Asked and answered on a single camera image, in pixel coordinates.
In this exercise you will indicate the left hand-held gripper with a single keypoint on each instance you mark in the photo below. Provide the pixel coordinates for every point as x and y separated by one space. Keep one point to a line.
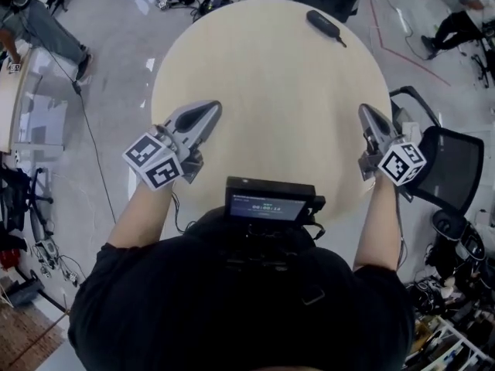
152 160

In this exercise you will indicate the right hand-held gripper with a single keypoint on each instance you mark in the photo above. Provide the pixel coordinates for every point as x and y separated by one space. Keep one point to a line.
402 162

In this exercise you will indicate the black case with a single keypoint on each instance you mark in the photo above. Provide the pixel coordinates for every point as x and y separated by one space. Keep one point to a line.
321 21

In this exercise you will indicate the person's right forearm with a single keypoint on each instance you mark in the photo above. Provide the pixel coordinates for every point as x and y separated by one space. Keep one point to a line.
381 226

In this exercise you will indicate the person's left forearm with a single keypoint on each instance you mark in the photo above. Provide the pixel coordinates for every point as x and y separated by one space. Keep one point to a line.
143 215

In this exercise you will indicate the black mesh cantilever chair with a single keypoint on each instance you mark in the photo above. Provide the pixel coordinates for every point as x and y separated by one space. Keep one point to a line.
452 164

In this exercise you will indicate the round wooden table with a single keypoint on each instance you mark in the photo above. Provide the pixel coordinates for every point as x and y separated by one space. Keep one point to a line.
270 91

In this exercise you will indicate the black chest-mounted screen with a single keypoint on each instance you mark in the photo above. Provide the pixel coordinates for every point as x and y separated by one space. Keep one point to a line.
267 205

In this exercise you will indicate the black bag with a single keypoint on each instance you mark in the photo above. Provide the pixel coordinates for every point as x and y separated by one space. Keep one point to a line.
214 4

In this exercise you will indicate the rectangular wooden desk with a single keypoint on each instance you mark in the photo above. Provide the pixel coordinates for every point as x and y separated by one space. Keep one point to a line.
11 103

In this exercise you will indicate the grey floor device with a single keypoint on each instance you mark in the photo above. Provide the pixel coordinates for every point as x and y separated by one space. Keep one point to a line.
42 238

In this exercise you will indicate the black swivel office chair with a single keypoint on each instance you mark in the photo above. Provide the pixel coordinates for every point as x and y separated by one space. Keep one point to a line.
19 203

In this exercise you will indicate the person's black shirt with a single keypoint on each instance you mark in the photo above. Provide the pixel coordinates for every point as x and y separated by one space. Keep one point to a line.
232 315

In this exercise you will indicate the white shelf unit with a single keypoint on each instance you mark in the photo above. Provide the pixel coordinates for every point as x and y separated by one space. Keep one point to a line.
452 346

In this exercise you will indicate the brown woven mat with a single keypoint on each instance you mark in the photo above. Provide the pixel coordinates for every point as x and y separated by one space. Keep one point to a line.
27 334

